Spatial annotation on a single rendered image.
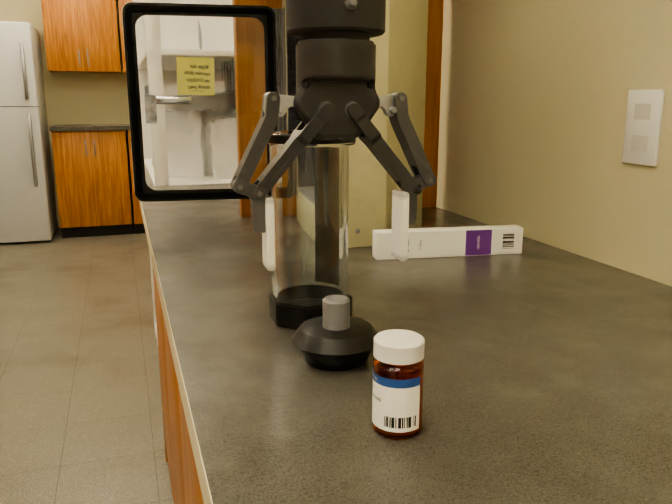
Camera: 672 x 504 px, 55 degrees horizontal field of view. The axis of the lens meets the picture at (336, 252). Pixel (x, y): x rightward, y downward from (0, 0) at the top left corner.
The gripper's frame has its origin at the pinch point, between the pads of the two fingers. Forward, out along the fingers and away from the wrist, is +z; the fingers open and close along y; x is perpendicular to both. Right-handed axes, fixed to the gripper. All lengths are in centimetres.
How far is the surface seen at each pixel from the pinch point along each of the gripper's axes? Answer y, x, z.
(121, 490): 31, -135, 104
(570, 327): -29.3, -1.4, 11.3
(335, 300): 0.3, 0.8, 4.8
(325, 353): 2.2, 4.0, 9.0
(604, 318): -35.3, -3.1, 11.3
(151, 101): 16, -80, -15
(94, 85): 58, -602, -33
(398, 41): -27, -52, -25
